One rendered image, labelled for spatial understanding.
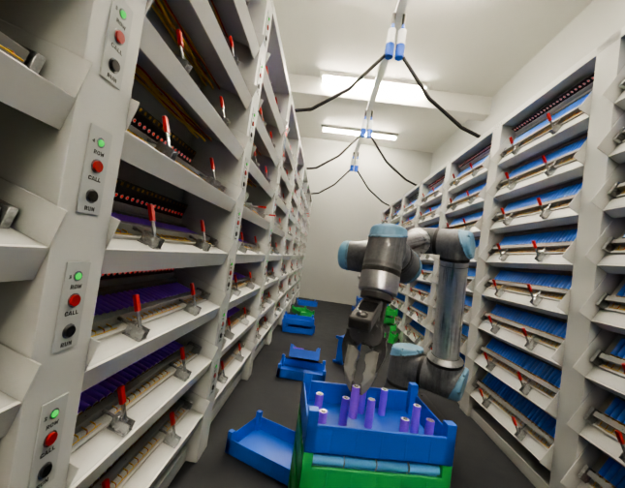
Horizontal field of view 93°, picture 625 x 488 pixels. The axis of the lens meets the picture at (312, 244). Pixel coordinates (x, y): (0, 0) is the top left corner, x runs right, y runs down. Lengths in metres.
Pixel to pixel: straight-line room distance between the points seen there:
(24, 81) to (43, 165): 0.10
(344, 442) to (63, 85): 0.73
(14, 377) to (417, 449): 0.66
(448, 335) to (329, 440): 0.87
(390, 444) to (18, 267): 0.66
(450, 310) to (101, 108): 1.28
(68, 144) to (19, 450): 0.39
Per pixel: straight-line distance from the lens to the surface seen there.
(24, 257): 0.48
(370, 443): 0.71
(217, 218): 1.13
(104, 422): 0.83
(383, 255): 0.69
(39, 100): 0.49
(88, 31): 0.55
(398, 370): 1.56
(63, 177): 0.50
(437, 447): 0.76
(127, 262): 0.63
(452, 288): 1.37
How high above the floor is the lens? 0.78
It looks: 2 degrees up
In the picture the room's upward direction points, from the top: 8 degrees clockwise
